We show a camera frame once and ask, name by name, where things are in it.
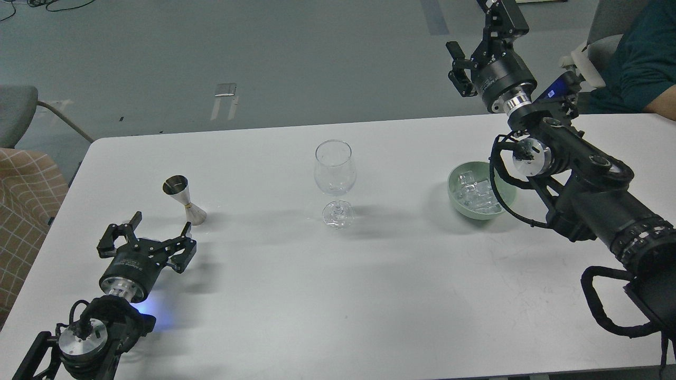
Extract clear wine glass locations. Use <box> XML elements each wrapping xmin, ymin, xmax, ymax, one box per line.
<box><xmin>314</xmin><ymin>139</ymin><xmax>357</xmax><ymax>229</ymax></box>

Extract beige checked cushion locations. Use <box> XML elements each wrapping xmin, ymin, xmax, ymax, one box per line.
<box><xmin>1</xmin><ymin>148</ymin><xmax>69</xmax><ymax>325</ymax></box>

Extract green bowl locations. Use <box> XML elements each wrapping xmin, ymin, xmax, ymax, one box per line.
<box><xmin>447</xmin><ymin>161</ymin><xmax>517</xmax><ymax>221</ymax></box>

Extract grey office chair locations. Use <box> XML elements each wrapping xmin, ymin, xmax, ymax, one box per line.
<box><xmin>1</xmin><ymin>85</ymin><xmax>95</xmax><ymax>149</ymax></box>

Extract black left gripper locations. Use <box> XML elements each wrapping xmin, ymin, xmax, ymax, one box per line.
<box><xmin>97</xmin><ymin>211</ymin><xmax>196</xmax><ymax>303</ymax></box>

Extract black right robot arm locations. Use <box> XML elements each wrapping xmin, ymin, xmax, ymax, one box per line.
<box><xmin>446</xmin><ymin>1</ymin><xmax>675</xmax><ymax>371</ymax></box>

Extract steel cocktail jigger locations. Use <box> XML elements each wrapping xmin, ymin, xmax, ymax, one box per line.
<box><xmin>162</xmin><ymin>175</ymin><xmax>207</xmax><ymax>226</ymax></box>

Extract black floor cables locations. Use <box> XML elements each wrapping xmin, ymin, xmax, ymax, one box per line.
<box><xmin>0</xmin><ymin>0</ymin><xmax>96</xmax><ymax>23</ymax></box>

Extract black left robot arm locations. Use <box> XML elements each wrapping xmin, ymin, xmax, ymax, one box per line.
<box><xmin>14</xmin><ymin>212</ymin><xmax>196</xmax><ymax>379</ymax></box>

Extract person in teal sweater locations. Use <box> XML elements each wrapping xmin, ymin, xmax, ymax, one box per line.
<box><xmin>588</xmin><ymin>1</ymin><xmax>675</xmax><ymax>120</ymax></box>

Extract clear ice cubes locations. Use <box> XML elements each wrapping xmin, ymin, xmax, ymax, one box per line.
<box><xmin>453</xmin><ymin>170</ymin><xmax>503</xmax><ymax>214</ymax></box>

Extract metal floor plate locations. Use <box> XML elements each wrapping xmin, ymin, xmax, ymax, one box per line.
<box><xmin>213</xmin><ymin>82</ymin><xmax>237</xmax><ymax>97</ymax></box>

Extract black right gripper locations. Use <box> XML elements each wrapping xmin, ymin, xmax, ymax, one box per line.
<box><xmin>446</xmin><ymin>1</ymin><xmax>537</xmax><ymax>115</ymax></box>

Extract grey chair at right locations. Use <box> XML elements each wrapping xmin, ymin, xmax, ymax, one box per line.
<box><xmin>559</xmin><ymin>1</ymin><xmax>649</xmax><ymax>89</ymax></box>

